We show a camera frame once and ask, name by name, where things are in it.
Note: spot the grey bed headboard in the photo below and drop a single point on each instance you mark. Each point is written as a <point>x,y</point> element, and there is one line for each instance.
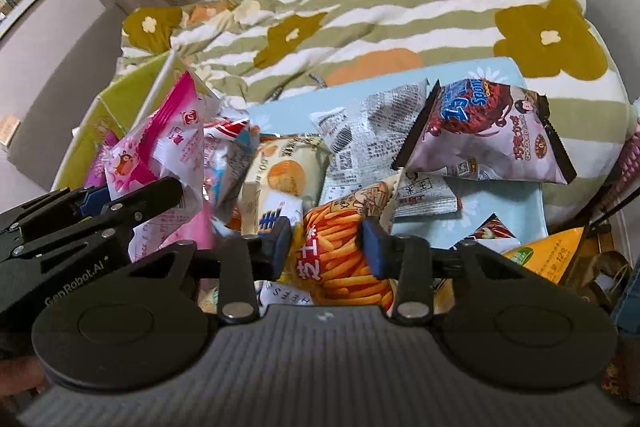
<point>65,72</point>

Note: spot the light blue daisy mat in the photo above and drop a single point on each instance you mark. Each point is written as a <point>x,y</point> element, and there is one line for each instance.
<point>505,207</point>

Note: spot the pale yellow cracker packet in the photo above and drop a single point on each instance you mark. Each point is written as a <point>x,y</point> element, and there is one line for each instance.
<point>287,172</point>

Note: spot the brown paper bag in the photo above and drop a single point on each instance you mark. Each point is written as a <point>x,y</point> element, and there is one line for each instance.
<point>602,274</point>

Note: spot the small newspaper print snack packet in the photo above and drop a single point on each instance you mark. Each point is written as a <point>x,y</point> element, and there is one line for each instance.
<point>425,197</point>

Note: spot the pink white snack packet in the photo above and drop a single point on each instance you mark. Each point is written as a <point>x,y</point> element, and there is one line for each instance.
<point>170,142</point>

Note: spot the large newspaper print snack packet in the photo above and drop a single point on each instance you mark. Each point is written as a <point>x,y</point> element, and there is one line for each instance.
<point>365,132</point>

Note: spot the small red triangle snack packet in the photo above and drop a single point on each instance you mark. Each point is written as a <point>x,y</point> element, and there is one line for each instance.
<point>492,232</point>

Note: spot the yellow orange snack packet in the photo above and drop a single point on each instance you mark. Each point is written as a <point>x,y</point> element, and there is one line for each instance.
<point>547,254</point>

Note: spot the small wall label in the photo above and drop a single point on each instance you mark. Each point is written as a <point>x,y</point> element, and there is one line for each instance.
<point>7,131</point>

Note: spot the green striped floral blanket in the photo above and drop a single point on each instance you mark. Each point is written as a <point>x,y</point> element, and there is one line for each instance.
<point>400,17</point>

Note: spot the red white shrimp chips packet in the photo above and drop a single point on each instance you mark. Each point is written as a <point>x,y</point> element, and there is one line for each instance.
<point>229,157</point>

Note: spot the white lettered snack packet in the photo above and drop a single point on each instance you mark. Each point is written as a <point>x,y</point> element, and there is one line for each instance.
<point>285,294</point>

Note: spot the orange fries snack packet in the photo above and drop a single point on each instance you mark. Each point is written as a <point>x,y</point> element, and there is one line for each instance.
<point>335,247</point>

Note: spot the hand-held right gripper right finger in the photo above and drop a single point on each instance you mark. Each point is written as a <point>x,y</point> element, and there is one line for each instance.
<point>375,252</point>

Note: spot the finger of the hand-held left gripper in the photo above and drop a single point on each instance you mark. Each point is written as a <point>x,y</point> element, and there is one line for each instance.
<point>95,202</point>
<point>150,199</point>

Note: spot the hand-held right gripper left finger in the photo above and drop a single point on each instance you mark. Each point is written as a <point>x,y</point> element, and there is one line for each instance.
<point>277,247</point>

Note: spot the green bag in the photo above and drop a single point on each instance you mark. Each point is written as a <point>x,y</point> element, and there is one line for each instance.
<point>105,107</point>

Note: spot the purple chocolate snack packet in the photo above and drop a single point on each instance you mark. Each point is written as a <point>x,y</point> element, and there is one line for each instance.
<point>480,132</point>

